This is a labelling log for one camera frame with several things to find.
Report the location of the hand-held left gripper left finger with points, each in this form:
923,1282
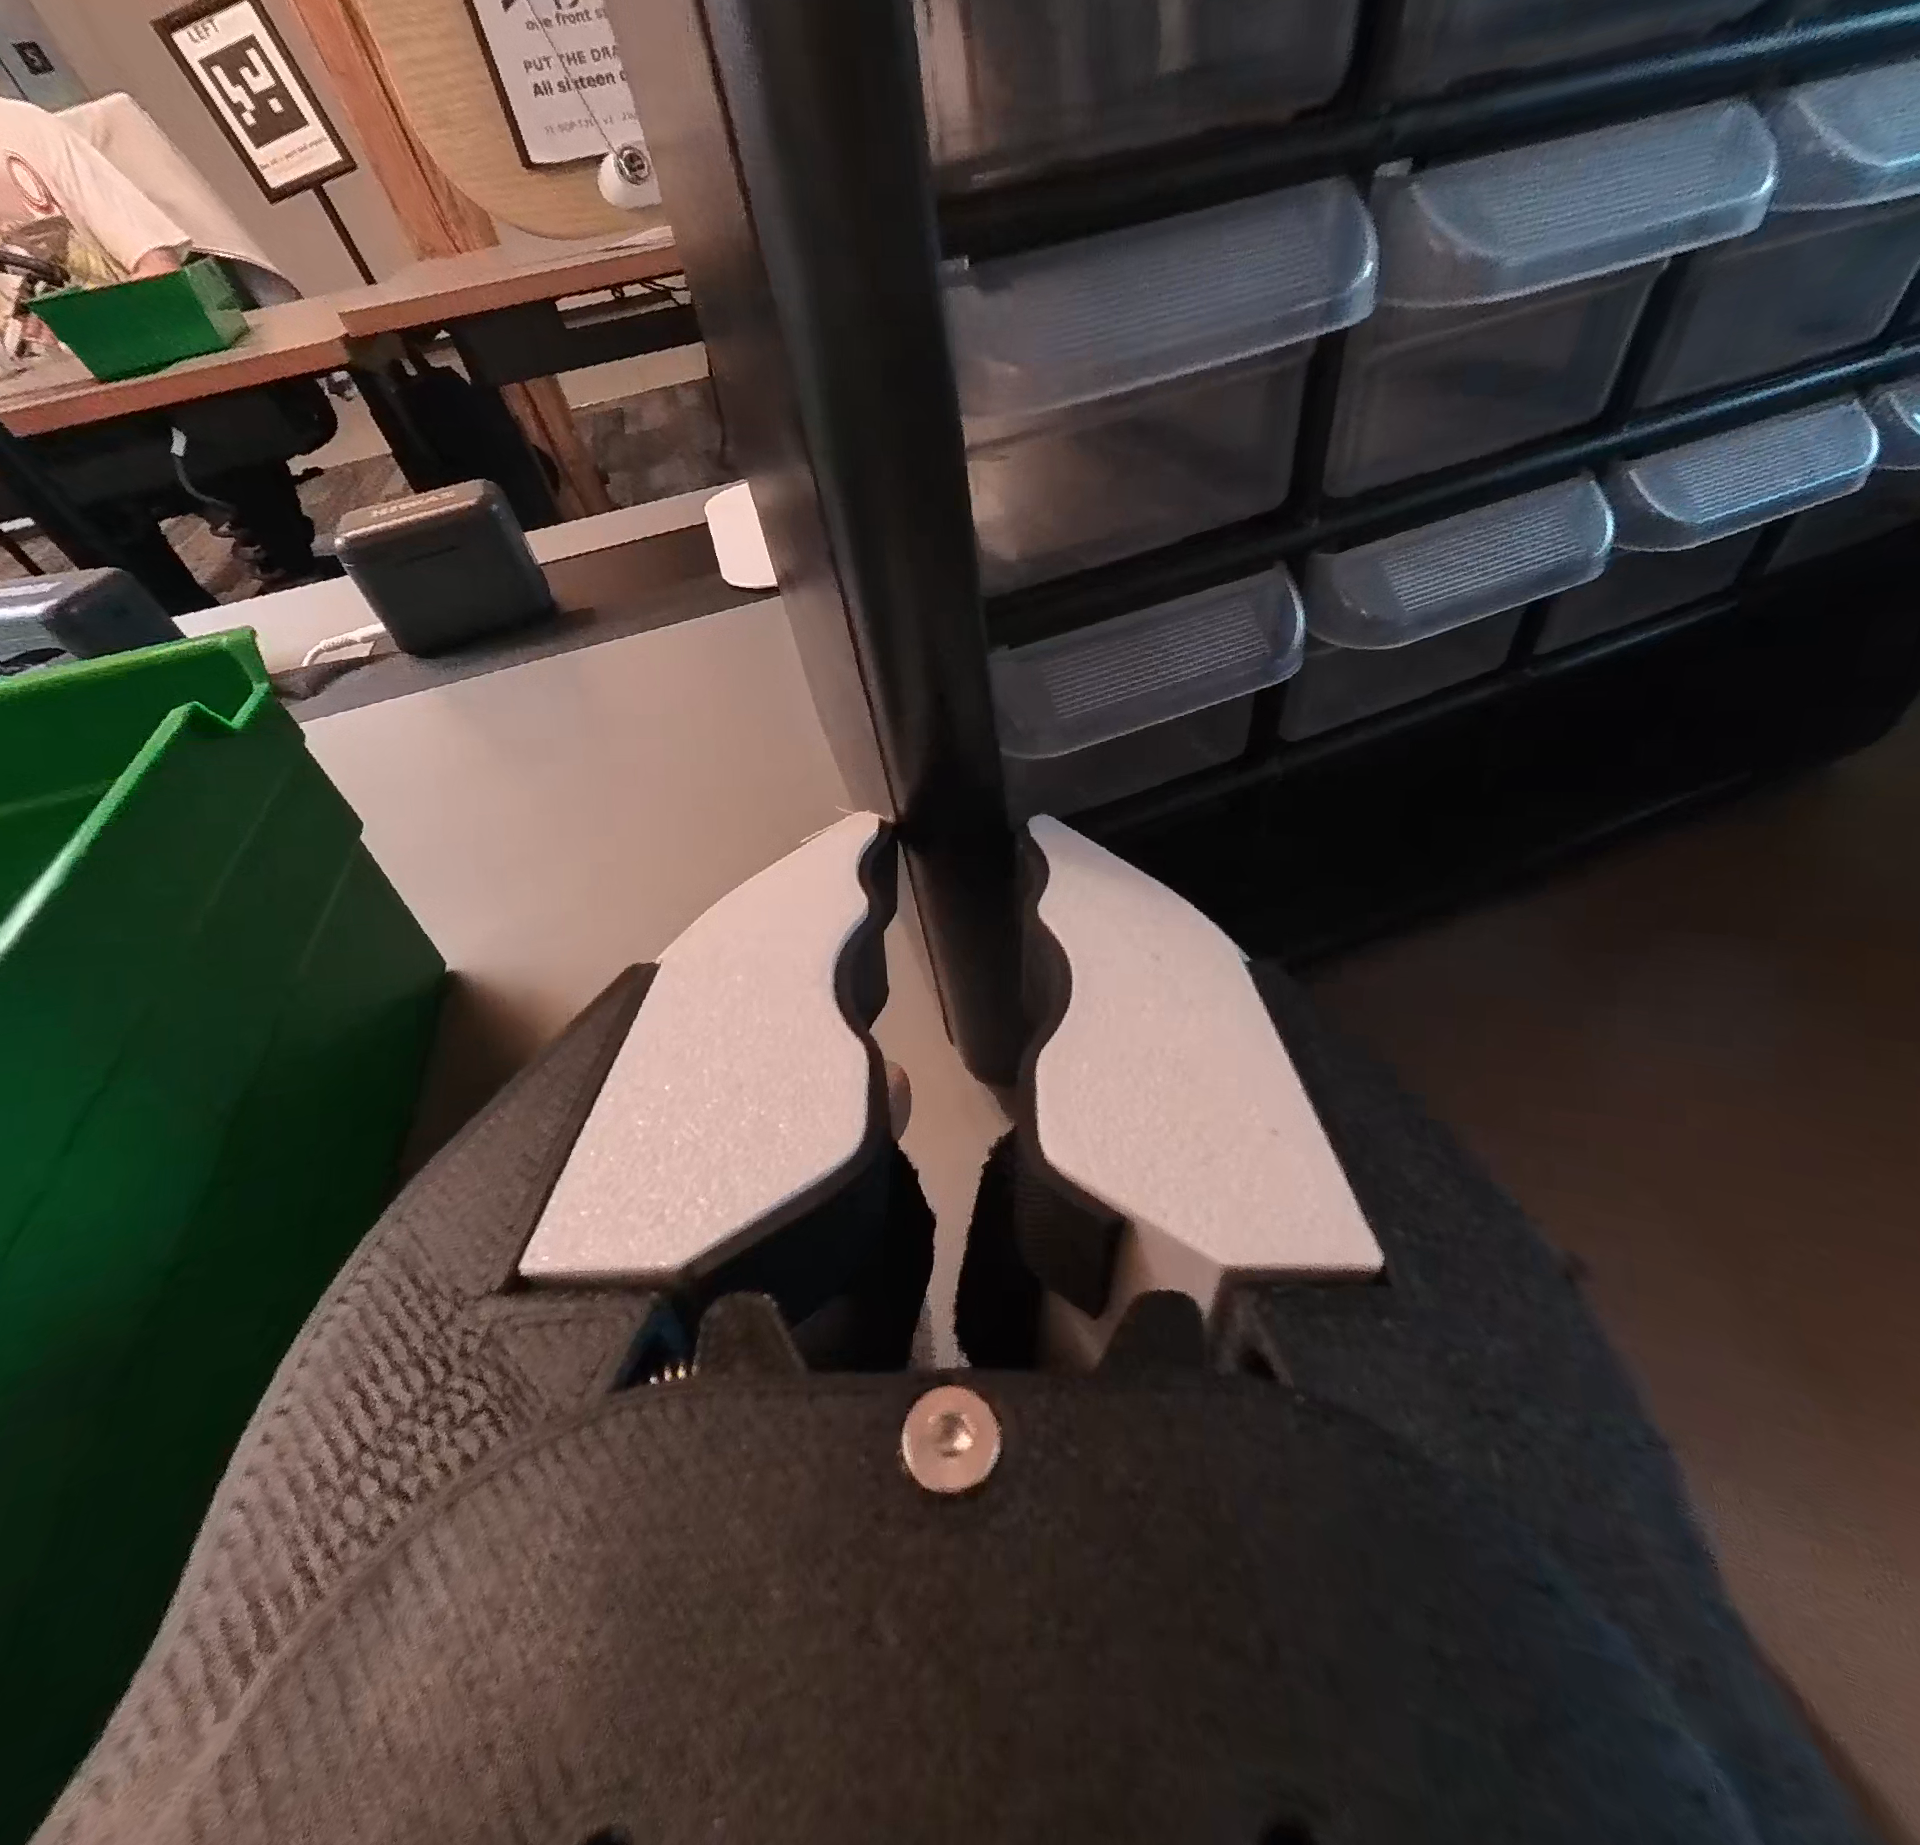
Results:
706,1110

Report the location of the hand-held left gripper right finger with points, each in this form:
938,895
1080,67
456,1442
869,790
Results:
1188,1110

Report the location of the green plastic bin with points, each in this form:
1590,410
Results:
195,1052

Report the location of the black drawer cabinet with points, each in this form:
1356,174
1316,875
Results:
901,604

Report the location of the rows of clear cabinet drawers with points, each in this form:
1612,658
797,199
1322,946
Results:
1142,409

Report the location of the white rounded device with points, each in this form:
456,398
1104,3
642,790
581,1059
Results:
741,531

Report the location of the black office chair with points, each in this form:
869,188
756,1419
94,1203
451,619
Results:
255,484

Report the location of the black battery charger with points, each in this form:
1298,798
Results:
94,624

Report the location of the grey background table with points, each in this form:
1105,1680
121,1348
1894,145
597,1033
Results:
497,289

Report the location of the wooden desk in background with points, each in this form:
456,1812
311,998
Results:
228,364

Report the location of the white round webcam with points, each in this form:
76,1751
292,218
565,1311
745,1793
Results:
626,178

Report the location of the small green bin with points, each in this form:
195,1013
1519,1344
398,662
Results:
135,321

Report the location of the beige woven board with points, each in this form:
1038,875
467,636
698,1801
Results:
409,75

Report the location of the black white tag sign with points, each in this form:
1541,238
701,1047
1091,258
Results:
255,92

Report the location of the framed wall poster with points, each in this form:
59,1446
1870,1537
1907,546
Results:
574,67

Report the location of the small dark wall sign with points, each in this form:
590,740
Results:
30,56

